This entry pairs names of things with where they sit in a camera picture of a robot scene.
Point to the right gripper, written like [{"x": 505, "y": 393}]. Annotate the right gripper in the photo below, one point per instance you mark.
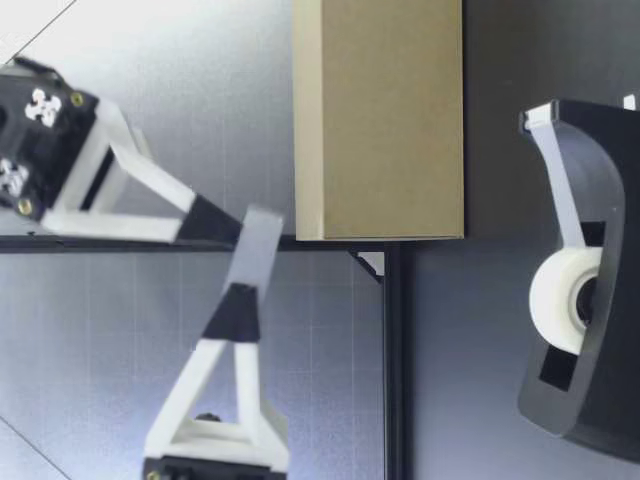
[{"x": 45, "y": 150}]

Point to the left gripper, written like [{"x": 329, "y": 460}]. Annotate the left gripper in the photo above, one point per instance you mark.
[{"x": 210, "y": 470}]

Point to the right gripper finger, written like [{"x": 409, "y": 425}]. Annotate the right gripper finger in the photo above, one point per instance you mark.
[{"x": 205, "y": 220}]

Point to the cut piece of clear tape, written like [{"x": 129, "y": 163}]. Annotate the cut piece of clear tape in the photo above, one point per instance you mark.
[{"x": 257, "y": 250}]

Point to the brown cardboard box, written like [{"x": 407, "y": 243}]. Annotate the brown cardboard box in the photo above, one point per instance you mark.
[{"x": 380, "y": 120}]

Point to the black tape dispenser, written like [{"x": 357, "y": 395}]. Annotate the black tape dispenser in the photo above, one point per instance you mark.
[{"x": 610, "y": 280}]

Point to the black frame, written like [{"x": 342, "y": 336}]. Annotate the black frame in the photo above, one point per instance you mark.
[{"x": 398, "y": 375}]

